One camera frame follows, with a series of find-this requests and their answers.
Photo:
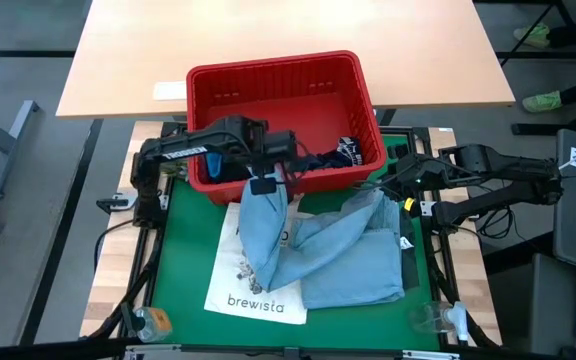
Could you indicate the clear spray bottle white nozzle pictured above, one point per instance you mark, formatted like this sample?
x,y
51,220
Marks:
x,y
438,320

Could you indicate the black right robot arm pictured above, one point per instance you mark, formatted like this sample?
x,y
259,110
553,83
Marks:
x,y
498,162

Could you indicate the black garment white print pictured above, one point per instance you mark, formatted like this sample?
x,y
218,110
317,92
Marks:
x,y
345,150

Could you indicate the light wooden table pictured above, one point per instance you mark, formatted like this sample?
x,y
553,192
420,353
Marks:
x,y
268,30

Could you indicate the small yellow gripper tag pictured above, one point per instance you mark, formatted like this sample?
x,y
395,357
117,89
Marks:
x,y
409,204

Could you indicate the green table mat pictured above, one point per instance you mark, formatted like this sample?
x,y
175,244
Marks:
x,y
188,260

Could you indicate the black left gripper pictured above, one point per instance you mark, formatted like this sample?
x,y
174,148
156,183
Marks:
x,y
282,147

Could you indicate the light blue denim jeans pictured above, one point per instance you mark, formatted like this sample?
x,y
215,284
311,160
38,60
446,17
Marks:
x,y
343,260

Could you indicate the white sticker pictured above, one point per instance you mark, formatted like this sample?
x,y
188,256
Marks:
x,y
170,91

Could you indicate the clear bottle orange label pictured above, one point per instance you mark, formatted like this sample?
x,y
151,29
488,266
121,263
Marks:
x,y
154,324

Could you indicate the red plastic laundry bin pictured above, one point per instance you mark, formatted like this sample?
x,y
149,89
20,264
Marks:
x,y
318,107

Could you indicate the black table base legs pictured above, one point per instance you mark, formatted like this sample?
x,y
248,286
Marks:
x,y
543,30

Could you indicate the person's shoe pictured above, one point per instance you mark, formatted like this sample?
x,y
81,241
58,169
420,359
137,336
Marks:
x,y
543,101
533,35

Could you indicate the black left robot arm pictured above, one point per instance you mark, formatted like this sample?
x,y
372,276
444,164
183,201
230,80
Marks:
x,y
183,150

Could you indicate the silver black base bracket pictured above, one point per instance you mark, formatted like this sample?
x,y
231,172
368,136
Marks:
x,y
115,203
427,207

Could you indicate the black metal table frame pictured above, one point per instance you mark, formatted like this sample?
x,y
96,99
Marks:
x,y
418,131

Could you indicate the grey metal table leg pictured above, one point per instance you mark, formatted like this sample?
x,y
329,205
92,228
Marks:
x,y
3,137

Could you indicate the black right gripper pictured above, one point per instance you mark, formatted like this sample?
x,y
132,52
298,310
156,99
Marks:
x,y
402,175

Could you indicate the beige Houston tote bag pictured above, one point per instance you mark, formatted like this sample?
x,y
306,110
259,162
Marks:
x,y
248,306

